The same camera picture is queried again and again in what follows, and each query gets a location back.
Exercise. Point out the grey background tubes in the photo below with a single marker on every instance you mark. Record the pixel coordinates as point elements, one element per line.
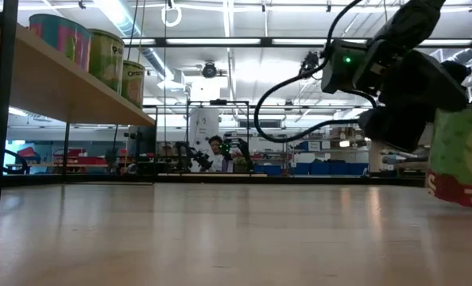
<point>399,159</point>

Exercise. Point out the red background shelf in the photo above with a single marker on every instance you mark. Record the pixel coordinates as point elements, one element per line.
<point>85,161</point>

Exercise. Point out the black table frame rail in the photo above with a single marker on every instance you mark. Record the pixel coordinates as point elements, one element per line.
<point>299,179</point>

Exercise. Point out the person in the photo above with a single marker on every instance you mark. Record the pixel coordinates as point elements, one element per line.
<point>216,143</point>

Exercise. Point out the grey background cabinet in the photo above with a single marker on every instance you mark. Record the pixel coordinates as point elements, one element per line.
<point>144,139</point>

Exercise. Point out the pink and teal can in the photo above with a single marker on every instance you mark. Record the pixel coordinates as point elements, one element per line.
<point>61,39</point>

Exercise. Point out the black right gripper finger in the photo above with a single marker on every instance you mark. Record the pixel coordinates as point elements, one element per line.
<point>399,129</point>

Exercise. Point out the silver ceiling duct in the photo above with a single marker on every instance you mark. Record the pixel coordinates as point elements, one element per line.
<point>121,16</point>

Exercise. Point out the green Orange can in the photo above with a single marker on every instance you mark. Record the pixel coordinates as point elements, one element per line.
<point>134,85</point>

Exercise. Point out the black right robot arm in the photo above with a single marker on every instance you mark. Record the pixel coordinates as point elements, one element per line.
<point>411,20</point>

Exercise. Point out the black overhead frame bar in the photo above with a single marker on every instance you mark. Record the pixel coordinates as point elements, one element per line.
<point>160,42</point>

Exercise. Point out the black overhead camera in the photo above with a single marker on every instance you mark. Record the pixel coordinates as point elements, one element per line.
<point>309,63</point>

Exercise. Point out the black background robot arm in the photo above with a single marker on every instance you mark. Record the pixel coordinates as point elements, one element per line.
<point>242,149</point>
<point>192,155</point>

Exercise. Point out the green can with red band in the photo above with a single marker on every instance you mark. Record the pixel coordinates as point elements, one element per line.
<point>458,159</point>

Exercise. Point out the white cylindrical column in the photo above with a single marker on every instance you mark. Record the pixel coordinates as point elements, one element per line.
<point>204,123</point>

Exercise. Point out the green Pears can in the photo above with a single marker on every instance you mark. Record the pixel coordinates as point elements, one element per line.
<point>107,59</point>

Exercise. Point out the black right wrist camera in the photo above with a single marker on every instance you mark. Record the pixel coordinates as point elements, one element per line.
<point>341,75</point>

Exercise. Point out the round black ceiling fixture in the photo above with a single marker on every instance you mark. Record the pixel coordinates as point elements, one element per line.
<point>209,70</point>

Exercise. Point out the black background rig frame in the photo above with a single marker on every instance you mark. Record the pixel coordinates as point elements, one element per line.
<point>218,102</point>

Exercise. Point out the light wooden shelf board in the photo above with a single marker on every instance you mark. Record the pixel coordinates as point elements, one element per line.
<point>61,91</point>

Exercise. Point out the long blue storage bin row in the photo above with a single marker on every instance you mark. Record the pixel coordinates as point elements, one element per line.
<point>331,168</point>

